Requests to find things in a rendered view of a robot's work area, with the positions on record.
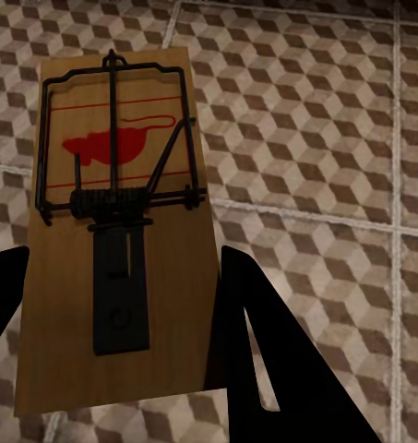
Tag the mousetrap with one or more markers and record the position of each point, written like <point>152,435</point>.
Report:
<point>122,296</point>

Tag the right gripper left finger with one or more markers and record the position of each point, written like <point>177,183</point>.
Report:
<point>13,265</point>

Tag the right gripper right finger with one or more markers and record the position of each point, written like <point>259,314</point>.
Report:
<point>315,407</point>

